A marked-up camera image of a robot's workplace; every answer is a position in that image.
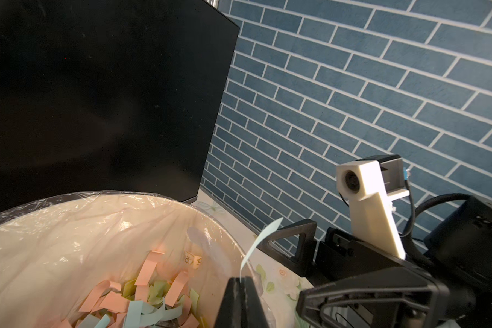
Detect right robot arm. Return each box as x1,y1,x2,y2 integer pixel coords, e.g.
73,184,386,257
259,194,492,327

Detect white lined trash bin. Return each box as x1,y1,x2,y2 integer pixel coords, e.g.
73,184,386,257
0,192,269,327

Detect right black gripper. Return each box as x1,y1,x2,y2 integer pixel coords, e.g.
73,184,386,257
257,219,476,327

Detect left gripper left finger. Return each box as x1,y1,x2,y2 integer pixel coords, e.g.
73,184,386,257
214,277,243,328

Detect floral table mat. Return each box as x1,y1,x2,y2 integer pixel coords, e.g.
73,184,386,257
193,190,312,327

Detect black computer monitor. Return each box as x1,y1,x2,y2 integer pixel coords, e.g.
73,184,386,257
0,1,239,213

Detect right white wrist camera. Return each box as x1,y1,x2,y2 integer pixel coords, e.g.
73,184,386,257
336,154,410,260

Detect pile of discarded sticky notes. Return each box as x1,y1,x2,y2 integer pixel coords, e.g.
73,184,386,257
53,251,207,327

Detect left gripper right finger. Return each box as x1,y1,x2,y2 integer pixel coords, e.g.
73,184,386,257
241,277,269,328

